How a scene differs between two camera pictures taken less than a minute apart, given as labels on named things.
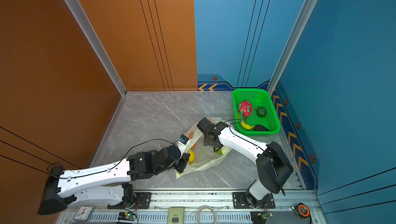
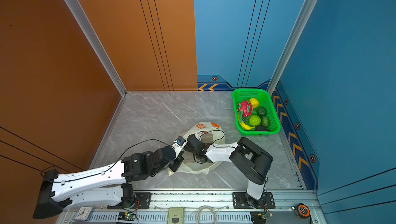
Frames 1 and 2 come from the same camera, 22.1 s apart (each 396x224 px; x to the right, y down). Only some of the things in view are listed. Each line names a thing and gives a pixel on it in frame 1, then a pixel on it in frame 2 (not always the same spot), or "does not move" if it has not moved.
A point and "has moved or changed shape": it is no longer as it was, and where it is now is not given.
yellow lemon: [192, 156] has moved or changed shape
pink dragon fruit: [244, 109] does not move
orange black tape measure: [302, 210] does not move
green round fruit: [219, 152] has moved or changed shape
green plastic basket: [258, 97] does not move
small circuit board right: [260, 217] does not move
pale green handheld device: [176, 215] does not move
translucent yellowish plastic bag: [202, 157] has moved or changed shape
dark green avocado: [261, 111] does not move
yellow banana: [246, 126] does not move
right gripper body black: [208, 143] -> [188, 150]
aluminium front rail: [215, 207] does not move
